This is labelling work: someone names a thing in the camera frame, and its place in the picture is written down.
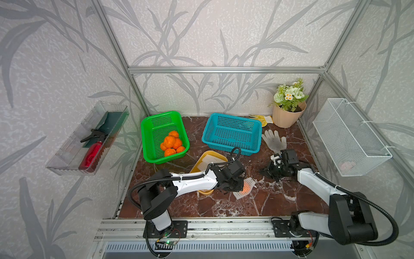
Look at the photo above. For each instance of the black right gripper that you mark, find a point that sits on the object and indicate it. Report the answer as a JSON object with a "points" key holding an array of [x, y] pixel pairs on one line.
{"points": [[267, 171]]}

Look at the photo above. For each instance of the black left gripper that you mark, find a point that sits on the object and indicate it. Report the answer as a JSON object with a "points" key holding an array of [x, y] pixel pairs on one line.
{"points": [[240, 181]]}

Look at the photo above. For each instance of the netted orange large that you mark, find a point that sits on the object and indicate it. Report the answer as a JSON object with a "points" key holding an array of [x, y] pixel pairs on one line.
{"points": [[248, 185]]}

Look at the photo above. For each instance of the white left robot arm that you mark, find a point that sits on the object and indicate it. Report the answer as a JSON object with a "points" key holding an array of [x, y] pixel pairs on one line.
{"points": [[157, 194]]}

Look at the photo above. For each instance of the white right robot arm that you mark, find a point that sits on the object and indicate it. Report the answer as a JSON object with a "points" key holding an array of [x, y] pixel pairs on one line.
{"points": [[349, 218]]}

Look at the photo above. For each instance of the yellow plastic tray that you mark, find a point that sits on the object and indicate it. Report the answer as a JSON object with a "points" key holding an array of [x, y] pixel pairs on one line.
{"points": [[195, 170]]}

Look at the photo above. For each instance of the grey knit work glove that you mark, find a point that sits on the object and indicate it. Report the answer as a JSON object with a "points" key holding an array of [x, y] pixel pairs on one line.
{"points": [[274, 141]]}

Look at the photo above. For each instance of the teal plastic basket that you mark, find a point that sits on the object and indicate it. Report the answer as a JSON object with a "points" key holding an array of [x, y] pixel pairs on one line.
{"points": [[225, 132]]}

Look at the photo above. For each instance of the yellow dotted work glove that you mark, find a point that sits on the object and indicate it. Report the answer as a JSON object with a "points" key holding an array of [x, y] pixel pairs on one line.
{"points": [[265, 120]]}

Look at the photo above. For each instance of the beige ribbed flower pot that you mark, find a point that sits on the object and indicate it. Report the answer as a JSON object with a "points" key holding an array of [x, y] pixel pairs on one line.
{"points": [[285, 119]]}

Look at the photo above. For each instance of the white green artificial flowers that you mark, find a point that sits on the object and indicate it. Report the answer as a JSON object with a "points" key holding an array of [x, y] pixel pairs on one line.
{"points": [[289, 97]]}

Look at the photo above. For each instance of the green plastic basket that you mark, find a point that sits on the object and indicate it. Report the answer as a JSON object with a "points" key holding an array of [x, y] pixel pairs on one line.
{"points": [[154, 129]]}

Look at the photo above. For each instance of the dark green trowel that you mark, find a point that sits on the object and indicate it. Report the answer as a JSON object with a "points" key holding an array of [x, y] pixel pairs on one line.
{"points": [[110, 123]]}

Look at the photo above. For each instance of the white wire mesh basket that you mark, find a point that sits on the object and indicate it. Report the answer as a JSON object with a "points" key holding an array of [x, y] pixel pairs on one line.
{"points": [[350, 141]]}

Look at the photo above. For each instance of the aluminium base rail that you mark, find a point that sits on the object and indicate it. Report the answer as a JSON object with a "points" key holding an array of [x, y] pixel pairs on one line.
{"points": [[202, 235]]}

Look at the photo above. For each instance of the clear plastic wall shelf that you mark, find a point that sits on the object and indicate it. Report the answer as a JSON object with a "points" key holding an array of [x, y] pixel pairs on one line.
{"points": [[85, 149]]}

